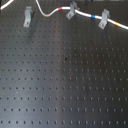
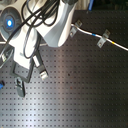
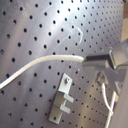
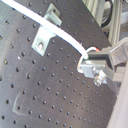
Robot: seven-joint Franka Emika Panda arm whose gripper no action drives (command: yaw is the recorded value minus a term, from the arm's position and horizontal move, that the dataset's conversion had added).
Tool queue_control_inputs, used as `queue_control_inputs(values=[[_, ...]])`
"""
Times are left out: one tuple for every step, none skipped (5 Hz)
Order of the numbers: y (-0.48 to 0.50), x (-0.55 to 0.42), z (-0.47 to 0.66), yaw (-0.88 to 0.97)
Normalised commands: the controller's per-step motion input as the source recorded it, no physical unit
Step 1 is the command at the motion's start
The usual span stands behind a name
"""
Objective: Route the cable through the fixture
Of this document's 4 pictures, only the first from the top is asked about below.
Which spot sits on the left grey cable clip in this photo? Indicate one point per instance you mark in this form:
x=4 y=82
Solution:
x=28 y=16

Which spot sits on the right grey cable clip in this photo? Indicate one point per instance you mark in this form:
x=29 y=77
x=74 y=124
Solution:
x=104 y=18

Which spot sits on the middle grey cable clip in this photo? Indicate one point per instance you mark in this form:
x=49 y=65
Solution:
x=71 y=13

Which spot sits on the grey cable clip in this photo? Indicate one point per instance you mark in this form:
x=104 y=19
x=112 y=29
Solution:
x=28 y=16
x=104 y=18
x=71 y=13

